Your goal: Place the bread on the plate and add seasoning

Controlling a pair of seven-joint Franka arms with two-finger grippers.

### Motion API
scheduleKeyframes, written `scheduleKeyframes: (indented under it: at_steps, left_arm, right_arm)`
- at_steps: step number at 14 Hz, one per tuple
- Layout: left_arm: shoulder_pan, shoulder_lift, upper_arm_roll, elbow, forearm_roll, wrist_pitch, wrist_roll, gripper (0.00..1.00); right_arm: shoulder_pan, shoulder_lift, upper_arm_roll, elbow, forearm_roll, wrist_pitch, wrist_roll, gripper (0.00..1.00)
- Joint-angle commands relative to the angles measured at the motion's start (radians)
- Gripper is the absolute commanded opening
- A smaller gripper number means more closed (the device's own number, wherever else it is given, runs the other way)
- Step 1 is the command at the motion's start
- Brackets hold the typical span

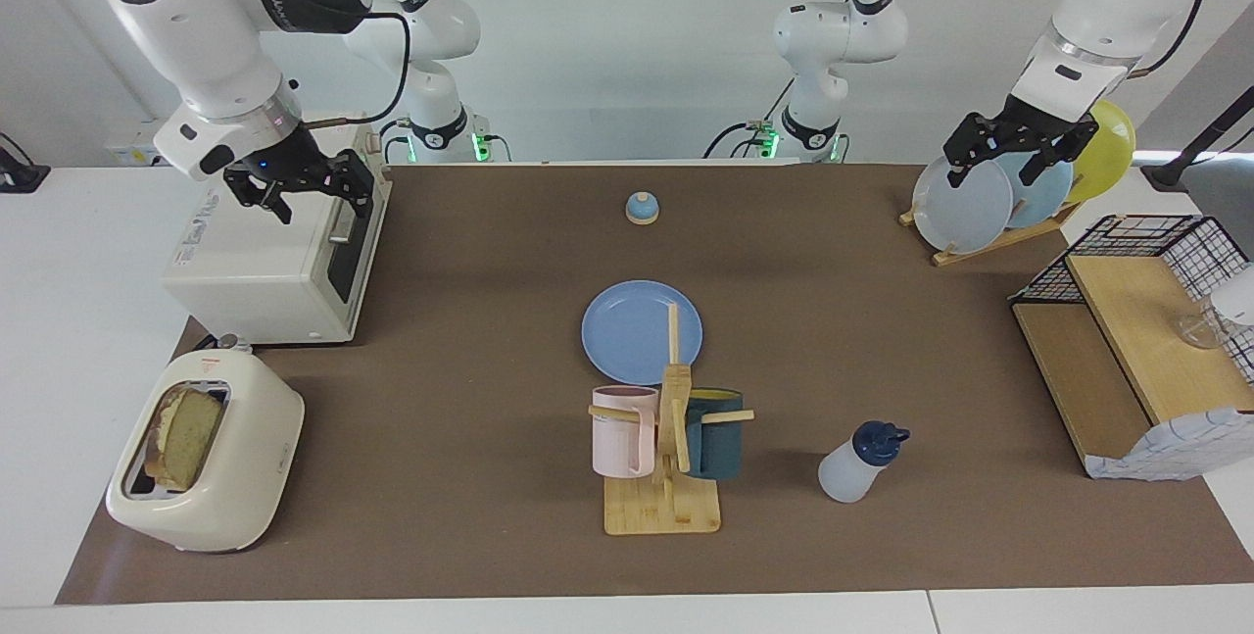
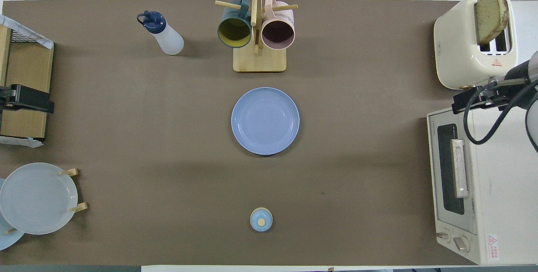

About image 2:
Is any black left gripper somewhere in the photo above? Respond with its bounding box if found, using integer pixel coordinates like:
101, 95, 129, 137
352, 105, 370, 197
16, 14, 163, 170
0, 85, 54, 114

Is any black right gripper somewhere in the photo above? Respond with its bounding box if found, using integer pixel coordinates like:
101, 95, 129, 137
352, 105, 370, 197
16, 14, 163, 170
452, 61, 533, 115

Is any toasted bread slice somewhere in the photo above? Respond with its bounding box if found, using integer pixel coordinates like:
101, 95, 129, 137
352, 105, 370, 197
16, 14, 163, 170
474, 0, 510, 45

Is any white bottle with navy cap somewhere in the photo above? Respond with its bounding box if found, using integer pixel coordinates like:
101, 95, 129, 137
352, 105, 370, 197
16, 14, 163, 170
137, 10, 185, 56

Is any grey plate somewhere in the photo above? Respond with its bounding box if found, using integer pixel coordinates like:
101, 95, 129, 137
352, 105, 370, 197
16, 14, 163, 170
0, 163, 79, 235

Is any wooden plate rack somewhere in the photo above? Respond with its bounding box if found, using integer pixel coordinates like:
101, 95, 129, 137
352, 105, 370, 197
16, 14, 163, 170
5, 168, 88, 235

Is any light blue plate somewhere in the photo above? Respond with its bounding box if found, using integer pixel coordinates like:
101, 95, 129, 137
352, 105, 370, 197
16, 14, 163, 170
0, 178, 25, 251

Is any periwinkle blue plate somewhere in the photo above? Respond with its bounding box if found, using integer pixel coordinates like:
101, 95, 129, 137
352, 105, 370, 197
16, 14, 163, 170
231, 87, 300, 156

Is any white patterned paper sheet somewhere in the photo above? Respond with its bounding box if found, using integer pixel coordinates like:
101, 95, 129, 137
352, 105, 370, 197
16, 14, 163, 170
0, 15, 54, 50
0, 135, 44, 149

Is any cream two-slot toaster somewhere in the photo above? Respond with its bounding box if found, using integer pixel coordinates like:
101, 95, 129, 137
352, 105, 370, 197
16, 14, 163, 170
434, 0, 518, 90

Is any brown table mat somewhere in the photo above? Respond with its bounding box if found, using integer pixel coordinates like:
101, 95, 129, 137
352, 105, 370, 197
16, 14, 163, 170
0, 0, 518, 266

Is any white toaster oven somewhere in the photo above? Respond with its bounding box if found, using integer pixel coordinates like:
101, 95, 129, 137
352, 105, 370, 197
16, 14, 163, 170
427, 102, 538, 265

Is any pink mug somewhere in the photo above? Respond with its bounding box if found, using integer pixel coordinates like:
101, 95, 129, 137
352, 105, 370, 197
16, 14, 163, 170
261, 0, 295, 50

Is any wooden mug tree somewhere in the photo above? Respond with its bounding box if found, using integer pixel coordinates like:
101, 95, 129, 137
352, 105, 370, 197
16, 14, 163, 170
214, 0, 298, 73

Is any teal mug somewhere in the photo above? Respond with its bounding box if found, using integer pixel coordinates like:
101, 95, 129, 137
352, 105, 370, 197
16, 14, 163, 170
217, 0, 253, 48

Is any wooden shelf with wire basket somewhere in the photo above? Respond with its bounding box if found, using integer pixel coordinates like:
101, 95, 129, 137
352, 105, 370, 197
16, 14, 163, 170
0, 26, 54, 138

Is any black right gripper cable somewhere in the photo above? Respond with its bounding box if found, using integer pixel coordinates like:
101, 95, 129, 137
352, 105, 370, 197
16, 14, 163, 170
463, 78, 538, 153

